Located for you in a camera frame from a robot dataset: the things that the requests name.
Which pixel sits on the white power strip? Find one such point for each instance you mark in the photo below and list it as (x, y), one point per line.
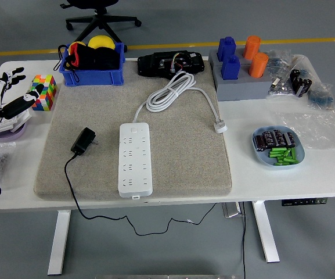
(135, 168)

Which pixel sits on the plastic bag of metal screws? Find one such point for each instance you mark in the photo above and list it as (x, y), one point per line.
(1, 157)

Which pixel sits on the multicolour puzzle cube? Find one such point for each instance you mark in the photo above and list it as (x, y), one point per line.
(48, 96)

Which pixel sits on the black pouch with red trim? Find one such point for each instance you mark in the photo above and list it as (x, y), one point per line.
(81, 56)

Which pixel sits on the blue plastic bin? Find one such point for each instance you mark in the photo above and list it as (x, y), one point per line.
(91, 78)

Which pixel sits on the black cloth bundle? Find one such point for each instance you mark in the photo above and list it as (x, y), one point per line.
(107, 59)

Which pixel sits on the yellow foam ball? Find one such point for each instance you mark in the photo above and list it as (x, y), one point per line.
(101, 42)

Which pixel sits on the black office chair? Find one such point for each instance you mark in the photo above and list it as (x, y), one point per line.
(103, 20)

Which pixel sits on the white table leg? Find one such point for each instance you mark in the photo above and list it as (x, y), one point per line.
(267, 232)
(58, 244)

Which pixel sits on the black electronic device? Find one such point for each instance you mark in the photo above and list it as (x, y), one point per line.
(152, 65)

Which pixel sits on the grey-brown mat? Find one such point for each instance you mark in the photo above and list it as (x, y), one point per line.
(184, 151)

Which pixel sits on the blue plastic block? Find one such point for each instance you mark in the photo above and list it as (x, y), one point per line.
(226, 48)
(230, 68)

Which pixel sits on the grey block holder base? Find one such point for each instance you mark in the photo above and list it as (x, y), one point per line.
(242, 88)

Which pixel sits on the metal box under table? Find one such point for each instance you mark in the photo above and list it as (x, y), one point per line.
(231, 210)

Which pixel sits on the orange cylinder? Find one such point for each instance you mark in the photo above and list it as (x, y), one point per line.
(251, 48)
(258, 65)

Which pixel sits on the black capacitor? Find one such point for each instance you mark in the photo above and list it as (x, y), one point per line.
(259, 142)
(268, 137)
(289, 139)
(278, 136)

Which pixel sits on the light blue plate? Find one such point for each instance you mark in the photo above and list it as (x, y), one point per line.
(261, 158)

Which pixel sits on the green cylinder part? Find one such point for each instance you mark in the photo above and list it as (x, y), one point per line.
(276, 155)
(293, 153)
(277, 150)
(289, 159)

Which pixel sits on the plastic bag of silver parts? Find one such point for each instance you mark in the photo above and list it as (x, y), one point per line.
(279, 87)

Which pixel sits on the plastic bag of blue parts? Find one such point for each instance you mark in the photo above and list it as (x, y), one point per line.
(320, 97)
(279, 59)

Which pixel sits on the plastic bag of black capacitors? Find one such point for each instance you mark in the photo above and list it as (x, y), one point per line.
(300, 82)

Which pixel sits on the large empty clear bag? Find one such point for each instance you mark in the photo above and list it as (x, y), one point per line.
(315, 128)

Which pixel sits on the black table control panel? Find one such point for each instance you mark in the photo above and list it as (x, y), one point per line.
(303, 201)

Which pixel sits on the white wall socket panel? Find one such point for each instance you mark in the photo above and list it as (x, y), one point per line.
(16, 123)

